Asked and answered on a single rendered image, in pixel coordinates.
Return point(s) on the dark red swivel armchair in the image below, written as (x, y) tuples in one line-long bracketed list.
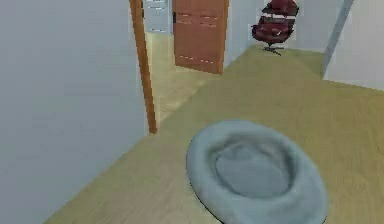
[(275, 26)]

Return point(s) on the brown wooden room door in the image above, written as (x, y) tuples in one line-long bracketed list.
[(200, 36)]

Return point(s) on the grey round floor cushion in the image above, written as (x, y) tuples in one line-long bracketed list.
[(256, 173)]

